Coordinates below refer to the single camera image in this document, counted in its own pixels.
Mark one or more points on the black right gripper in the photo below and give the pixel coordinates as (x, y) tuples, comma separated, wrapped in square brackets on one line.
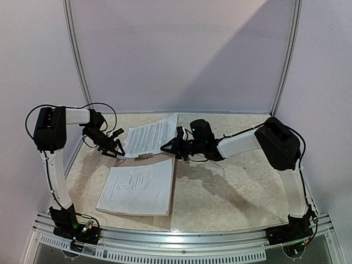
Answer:
[(179, 146)]

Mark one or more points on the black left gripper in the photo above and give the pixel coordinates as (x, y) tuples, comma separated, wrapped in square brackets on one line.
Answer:
[(109, 147)]

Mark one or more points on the white paper stack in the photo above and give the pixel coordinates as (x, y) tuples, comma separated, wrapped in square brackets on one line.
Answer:
[(150, 137)]

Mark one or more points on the pink paper folder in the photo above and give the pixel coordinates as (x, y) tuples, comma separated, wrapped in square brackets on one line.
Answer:
[(170, 178)]

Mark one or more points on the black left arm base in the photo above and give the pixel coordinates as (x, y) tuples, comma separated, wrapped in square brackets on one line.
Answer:
[(75, 226)]

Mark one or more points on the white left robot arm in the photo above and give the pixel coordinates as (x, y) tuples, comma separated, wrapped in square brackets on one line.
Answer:
[(50, 136)]

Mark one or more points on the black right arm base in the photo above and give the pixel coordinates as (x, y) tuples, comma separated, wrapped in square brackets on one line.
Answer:
[(296, 230)]

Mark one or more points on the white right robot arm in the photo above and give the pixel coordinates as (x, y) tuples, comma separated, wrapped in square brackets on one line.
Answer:
[(283, 147)]

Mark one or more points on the metal folder clip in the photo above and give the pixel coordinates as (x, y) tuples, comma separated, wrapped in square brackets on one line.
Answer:
[(144, 156)]

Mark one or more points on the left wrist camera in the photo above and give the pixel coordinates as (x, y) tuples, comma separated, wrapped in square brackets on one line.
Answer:
[(115, 133)]

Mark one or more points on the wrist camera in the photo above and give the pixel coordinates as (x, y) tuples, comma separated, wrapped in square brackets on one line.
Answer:
[(115, 133), (181, 133)]

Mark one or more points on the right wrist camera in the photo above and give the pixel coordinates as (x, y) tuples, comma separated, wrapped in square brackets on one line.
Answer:
[(181, 133)]

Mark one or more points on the aluminium front rail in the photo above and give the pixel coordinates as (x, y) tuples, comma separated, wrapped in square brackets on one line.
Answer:
[(134, 246)]

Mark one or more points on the aluminium frame left post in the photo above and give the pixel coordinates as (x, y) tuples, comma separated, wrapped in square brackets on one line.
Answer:
[(73, 39)]

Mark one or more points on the aluminium frame post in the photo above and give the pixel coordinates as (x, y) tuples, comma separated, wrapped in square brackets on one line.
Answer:
[(293, 31), (73, 39)]

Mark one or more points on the aluminium frame right post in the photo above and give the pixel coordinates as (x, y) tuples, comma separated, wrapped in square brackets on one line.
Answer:
[(293, 31)]

